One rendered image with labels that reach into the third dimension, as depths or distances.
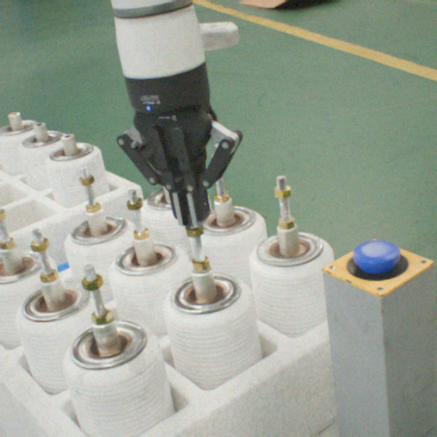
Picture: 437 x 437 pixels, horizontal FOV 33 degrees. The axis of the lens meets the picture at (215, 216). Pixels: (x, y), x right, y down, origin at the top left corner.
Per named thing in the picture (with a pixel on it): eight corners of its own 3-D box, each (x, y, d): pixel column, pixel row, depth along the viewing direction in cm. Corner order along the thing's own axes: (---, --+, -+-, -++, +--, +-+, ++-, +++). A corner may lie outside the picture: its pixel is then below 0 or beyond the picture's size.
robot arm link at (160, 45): (244, 42, 70) (235, -25, 67) (188, 78, 61) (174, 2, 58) (163, 45, 74) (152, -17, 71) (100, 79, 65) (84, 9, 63)
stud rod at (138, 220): (141, 247, 85) (127, 189, 82) (149, 246, 85) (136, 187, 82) (140, 251, 84) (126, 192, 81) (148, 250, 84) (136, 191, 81)
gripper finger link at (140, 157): (134, 124, 72) (176, 166, 72) (125, 135, 73) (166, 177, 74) (119, 134, 70) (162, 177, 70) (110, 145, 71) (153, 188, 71)
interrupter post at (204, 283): (194, 304, 76) (189, 276, 74) (196, 291, 78) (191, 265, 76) (217, 302, 75) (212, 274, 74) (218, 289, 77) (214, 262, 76)
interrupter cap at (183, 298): (166, 320, 74) (165, 314, 73) (176, 281, 80) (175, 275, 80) (240, 314, 73) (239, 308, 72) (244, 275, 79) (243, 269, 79)
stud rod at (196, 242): (204, 276, 76) (192, 211, 73) (210, 279, 76) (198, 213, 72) (196, 280, 76) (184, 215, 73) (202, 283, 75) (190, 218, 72)
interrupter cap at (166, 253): (119, 250, 89) (118, 245, 89) (180, 241, 89) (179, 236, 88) (112, 282, 82) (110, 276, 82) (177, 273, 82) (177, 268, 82)
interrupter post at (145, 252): (138, 258, 87) (132, 233, 85) (158, 255, 87) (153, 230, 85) (136, 268, 84) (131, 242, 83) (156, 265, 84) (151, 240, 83)
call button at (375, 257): (375, 253, 67) (374, 234, 66) (410, 267, 64) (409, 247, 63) (345, 271, 65) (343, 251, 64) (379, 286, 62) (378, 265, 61)
